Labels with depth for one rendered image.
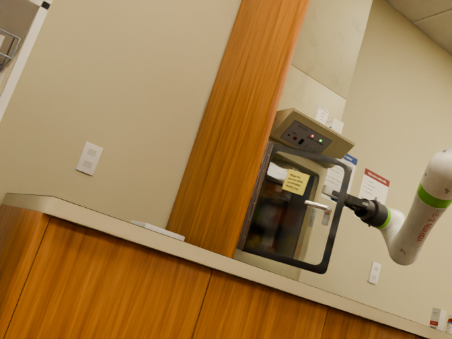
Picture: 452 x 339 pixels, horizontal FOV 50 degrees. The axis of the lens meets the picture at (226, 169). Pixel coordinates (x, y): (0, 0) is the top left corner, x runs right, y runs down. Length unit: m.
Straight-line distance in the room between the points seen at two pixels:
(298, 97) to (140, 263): 0.95
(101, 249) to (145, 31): 1.12
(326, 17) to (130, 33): 0.79
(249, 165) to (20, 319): 0.85
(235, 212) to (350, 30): 0.95
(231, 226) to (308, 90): 0.64
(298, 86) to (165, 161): 0.62
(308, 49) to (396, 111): 1.14
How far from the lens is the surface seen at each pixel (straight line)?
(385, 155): 2.87
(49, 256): 1.17
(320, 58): 1.99
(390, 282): 2.94
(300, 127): 1.75
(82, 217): 1.15
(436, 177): 1.59
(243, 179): 1.62
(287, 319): 1.51
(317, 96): 1.94
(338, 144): 1.86
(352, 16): 2.17
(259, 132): 1.66
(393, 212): 1.94
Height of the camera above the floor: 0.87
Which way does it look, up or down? 13 degrees up
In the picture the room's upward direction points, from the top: 17 degrees clockwise
